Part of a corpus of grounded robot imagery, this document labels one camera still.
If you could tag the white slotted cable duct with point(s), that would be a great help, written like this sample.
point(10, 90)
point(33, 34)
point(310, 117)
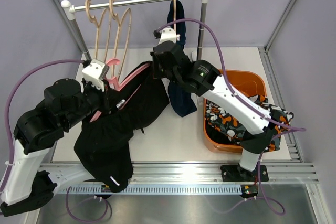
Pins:
point(96, 189)

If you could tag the silver clothes rack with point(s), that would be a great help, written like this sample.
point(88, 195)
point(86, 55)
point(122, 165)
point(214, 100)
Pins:
point(70, 10)

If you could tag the beige hanger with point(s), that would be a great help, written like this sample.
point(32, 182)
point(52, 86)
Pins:
point(98, 24)
point(176, 16)
point(127, 14)

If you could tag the pink hanger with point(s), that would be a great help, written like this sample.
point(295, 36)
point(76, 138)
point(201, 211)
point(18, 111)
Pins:
point(119, 86)

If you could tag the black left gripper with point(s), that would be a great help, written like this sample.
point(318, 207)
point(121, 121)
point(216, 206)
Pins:
point(103, 95)

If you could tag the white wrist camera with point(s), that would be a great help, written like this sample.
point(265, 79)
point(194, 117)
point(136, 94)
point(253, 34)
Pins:
point(166, 34)
point(95, 73)

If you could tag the orange plastic basket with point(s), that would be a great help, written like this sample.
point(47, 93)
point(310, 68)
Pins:
point(247, 83)

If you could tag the navy blue shorts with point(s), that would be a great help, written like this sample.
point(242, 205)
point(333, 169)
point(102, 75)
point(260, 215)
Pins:
point(180, 100)

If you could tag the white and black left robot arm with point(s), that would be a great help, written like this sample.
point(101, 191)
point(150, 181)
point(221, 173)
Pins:
point(65, 104)

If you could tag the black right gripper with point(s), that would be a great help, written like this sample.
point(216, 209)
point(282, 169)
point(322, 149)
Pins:
point(156, 73)

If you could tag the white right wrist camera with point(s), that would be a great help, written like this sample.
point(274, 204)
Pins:
point(166, 34)

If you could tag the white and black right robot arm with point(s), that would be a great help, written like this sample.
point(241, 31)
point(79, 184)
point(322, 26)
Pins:
point(254, 123)

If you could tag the orange camouflage shorts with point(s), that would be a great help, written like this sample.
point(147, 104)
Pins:
point(222, 121)

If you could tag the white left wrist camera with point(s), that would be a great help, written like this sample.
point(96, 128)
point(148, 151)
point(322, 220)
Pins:
point(95, 73)

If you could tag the black shorts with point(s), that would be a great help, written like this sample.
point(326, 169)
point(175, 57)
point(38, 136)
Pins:
point(103, 144)
point(218, 137)

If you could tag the aluminium mounting rail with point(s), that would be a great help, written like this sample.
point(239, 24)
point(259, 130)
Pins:
point(188, 173)

